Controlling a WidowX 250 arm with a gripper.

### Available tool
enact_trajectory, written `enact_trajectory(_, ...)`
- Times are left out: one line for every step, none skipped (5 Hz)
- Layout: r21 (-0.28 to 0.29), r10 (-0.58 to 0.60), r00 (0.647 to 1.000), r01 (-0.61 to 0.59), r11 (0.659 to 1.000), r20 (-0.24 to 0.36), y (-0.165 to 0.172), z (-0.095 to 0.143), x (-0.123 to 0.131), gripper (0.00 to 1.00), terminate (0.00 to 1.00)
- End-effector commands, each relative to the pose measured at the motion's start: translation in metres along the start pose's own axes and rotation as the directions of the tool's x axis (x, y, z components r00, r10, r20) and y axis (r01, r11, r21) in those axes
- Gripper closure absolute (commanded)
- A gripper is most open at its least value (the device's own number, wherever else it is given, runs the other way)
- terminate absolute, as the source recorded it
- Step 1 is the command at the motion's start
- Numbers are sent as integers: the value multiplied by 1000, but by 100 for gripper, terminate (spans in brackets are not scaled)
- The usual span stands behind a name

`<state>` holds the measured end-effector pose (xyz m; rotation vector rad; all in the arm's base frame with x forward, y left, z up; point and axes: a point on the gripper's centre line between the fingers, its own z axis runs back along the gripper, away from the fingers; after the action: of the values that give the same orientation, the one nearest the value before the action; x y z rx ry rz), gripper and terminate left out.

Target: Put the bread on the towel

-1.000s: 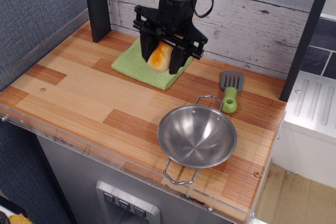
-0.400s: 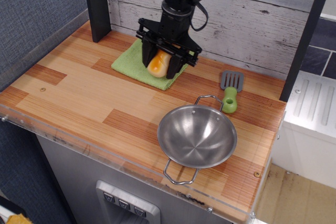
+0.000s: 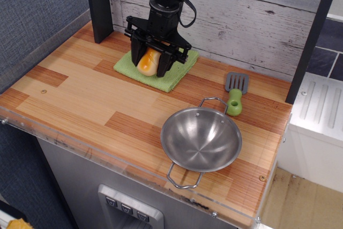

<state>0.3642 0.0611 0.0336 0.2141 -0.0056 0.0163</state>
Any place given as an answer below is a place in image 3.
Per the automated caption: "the black left post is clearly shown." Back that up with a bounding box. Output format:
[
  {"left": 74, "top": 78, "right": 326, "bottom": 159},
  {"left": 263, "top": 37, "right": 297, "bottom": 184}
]
[{"left": 88, "top": 0, "right": 113, "bottom": 43}]

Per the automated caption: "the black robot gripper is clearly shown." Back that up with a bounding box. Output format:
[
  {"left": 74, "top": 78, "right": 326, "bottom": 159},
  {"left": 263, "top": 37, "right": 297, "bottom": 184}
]
[{"left": 125, "top": 5, "right": 191, "bottom": 77}]

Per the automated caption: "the white ribbed cabinet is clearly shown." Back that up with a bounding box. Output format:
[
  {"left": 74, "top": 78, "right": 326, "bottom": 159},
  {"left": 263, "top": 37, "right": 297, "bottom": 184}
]
[{"left": 277, "top": 73, "right": 342, "bottom": 192}]

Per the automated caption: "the steel bowl with handles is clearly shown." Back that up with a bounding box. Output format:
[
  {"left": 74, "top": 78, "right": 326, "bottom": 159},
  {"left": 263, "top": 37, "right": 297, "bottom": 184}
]
[{"left": 160, "top": 104, "right": 242, "bottom": 176}]

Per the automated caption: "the green folded towel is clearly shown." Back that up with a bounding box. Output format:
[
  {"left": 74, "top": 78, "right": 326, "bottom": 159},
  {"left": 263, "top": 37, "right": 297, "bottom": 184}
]
[{"left": 113, "top": 49, "right": 200, "bottom": 93}]

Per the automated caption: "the yellow object at corner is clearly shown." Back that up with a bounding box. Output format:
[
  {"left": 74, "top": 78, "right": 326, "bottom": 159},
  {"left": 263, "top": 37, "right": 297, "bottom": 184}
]
[{"left": 6, "top": 219, "right": 33, "bottom": 229}]

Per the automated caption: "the black cable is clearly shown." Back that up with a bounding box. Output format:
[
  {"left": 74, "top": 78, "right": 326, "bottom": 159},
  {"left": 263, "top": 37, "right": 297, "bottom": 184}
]
[{"left": 177, "top": 0, "right": 197, "bottom": 29}]

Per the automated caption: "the clear acrylic table edge guard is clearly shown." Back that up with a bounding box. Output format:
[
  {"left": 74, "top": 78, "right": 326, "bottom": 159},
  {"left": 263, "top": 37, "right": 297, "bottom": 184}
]
[{"left": 1, "top": 107, "right": 262, "bottom": 228}]

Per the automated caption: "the grey dispenser panel with buttons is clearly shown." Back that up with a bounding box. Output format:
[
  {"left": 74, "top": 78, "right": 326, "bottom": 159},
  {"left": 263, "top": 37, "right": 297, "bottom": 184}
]
[{"left": 98, "top": 184, "right": 165, "bottom": 228}]

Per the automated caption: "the toy bread loaf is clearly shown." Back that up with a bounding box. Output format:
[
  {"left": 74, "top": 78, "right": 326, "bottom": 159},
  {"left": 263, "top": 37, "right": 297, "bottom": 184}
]
[{"left": 137, "top": 48, "right": 161, "bottom": 76}]

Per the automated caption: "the black post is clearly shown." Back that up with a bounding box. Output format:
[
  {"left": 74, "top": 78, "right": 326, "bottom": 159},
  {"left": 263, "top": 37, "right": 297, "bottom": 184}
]
[
  {"left": 285, "top": 0, "right": 333, "bottom": 104},
  {"left": 88, "top": 0, "right": 113, "bottom": 43}
]

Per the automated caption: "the black right post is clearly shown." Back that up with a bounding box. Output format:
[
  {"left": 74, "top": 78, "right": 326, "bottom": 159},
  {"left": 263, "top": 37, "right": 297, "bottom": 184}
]
[{"left": 285, "top": 0, "right": 333, "bottom": 104}]

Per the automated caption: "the grey spatula with green handle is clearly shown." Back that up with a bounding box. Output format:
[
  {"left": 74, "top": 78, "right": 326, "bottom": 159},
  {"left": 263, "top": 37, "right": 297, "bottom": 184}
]
[{"left": 225, "top": 72, "right": 249, "bottom": 116}]

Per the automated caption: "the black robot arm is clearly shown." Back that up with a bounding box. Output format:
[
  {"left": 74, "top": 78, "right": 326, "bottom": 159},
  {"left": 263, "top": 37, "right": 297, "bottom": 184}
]
[{"left": 125, "top": 0, "right": 197, "bottom": 77}]

